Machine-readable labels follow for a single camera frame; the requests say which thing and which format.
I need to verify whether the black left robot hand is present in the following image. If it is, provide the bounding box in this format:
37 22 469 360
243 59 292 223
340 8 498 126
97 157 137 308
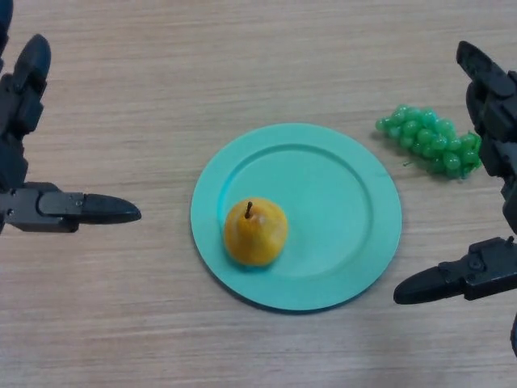
0 0 142 235

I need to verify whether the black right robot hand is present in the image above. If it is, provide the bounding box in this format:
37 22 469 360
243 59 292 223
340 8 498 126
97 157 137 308
393 40 517 306

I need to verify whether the yellow pear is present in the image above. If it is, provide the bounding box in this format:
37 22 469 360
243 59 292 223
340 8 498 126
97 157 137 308
224 196 289 268

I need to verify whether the green round plate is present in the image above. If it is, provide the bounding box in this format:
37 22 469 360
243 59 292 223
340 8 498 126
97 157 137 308
190 123 404 314

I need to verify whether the green grape bunch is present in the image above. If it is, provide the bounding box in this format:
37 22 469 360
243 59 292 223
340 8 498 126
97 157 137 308
375 103 484 182

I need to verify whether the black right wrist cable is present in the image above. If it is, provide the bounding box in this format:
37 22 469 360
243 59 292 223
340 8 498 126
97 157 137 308
509 310 517 361

